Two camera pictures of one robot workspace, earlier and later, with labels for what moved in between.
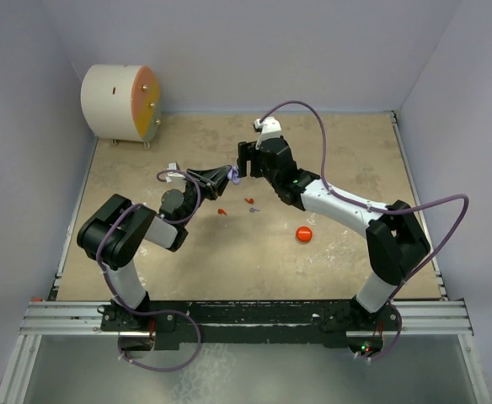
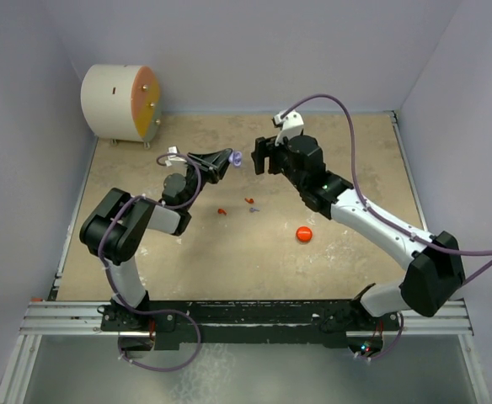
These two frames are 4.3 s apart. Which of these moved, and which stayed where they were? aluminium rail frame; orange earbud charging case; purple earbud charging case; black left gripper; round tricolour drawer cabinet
Moved: black left gripper; purple earbud charging case
Stayed: aluminium rail frame; orange earbud charging case; round tricolour drawer cabinet
